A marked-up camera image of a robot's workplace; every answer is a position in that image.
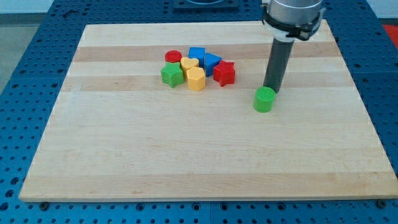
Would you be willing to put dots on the blue triangle block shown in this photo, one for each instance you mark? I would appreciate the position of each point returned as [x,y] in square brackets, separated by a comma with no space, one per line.
[210,62]

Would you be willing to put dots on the red star block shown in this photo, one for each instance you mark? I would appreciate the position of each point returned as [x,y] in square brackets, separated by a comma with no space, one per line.
[224,73]

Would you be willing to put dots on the blue cube block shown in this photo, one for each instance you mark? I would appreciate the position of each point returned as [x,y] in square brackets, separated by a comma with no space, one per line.
[198,53]

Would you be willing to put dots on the green cylinder block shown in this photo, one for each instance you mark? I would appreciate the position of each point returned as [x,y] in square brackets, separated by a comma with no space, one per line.
[264,99]

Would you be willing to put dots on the red cylinder block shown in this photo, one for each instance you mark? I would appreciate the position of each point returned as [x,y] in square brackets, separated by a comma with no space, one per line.
[173,56]

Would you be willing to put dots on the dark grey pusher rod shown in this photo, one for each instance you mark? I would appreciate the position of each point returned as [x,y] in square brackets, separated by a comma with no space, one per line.
[277,64]

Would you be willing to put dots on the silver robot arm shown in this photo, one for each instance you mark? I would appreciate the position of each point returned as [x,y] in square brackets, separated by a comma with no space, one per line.
[288,20]

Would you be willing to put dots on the wooden board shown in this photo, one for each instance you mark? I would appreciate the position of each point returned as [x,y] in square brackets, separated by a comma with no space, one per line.
[117,133]

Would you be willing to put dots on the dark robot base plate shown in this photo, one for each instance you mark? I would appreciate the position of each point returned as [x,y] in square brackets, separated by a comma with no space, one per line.
[186,5]

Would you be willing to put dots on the yellow hexagon block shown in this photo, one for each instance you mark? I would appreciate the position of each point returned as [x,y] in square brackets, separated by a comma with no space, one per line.
[196,78]

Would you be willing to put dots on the yellow heart block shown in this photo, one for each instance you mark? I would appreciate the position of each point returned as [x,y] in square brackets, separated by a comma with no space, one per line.
[186,63]

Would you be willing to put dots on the green star block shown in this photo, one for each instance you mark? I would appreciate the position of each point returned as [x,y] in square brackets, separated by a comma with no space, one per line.
[172,74]

